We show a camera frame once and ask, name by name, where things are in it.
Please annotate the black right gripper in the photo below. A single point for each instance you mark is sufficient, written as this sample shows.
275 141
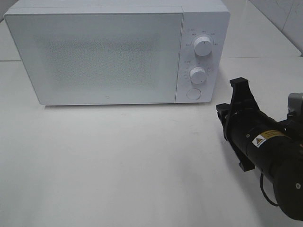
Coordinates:
256 139

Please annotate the round white door button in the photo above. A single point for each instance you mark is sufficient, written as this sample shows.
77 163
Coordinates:
194 94

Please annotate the white microwave door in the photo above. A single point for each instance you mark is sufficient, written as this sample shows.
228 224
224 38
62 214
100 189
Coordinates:
90 59

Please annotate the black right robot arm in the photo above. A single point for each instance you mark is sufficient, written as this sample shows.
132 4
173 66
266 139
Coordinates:
287 180

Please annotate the white microwave oven body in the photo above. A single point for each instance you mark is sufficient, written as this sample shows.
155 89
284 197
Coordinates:
199 17

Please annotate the lower white timer knob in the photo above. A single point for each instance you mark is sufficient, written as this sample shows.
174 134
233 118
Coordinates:
198 75

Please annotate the upper white power knob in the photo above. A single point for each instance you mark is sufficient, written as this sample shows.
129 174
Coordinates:
203 45

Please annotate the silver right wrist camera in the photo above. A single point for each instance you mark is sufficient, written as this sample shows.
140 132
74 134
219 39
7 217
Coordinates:
295 104

